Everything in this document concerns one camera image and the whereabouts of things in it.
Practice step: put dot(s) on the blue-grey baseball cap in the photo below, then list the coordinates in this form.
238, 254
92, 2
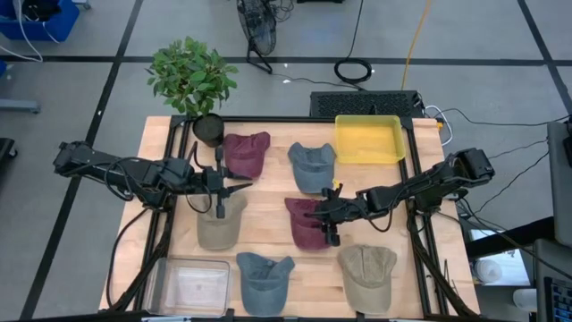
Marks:
313, 170
263, 286

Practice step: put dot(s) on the grey furniture foot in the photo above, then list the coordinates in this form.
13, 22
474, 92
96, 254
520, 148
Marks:
18, 106

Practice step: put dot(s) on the black floor fan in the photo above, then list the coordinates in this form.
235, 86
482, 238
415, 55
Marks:
259, 27

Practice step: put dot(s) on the black computer case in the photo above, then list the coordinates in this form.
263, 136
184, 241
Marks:
357, 104

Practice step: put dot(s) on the yellow plastic bin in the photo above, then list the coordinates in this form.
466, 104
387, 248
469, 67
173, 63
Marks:
371, 141

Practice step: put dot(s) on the green potted plant black pot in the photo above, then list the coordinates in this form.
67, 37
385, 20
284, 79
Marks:
192, 76

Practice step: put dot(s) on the dark display screen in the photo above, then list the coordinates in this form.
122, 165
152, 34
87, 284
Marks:
561, 299

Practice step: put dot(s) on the black chair caster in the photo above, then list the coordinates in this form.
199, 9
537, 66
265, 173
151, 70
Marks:
5, 149

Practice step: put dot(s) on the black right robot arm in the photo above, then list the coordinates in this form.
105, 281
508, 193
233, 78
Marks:
447, 174

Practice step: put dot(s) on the grey equipment box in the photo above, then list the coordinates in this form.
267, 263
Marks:
554, 259

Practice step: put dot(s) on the clear plastic bin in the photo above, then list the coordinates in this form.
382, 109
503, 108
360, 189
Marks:
190, 286

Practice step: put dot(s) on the grey monitor panel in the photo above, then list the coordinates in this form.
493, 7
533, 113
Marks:
561, 188

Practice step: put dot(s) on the black aluminium table frame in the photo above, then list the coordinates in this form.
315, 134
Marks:
277, 119

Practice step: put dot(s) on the black bar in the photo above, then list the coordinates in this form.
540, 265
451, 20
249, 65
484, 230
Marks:
509, 237

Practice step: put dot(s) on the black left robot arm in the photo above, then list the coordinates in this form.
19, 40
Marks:
89, 161

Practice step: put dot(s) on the blue storage bin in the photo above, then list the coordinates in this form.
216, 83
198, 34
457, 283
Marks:
62, 27

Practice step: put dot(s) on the white tape roll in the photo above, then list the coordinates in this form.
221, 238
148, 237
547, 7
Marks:
488, 271

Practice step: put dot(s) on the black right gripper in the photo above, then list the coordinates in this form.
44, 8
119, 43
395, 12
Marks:
333, 210

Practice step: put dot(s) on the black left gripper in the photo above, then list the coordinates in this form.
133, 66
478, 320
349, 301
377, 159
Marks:
214, 179

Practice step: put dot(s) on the khaki baseball cap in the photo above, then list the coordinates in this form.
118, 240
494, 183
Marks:
219, 232
366, 277

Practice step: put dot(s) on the white cup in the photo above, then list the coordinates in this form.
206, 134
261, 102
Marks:
525, 299

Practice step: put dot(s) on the maroon baseball cap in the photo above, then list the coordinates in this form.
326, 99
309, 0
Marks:
301, 232
246, 154

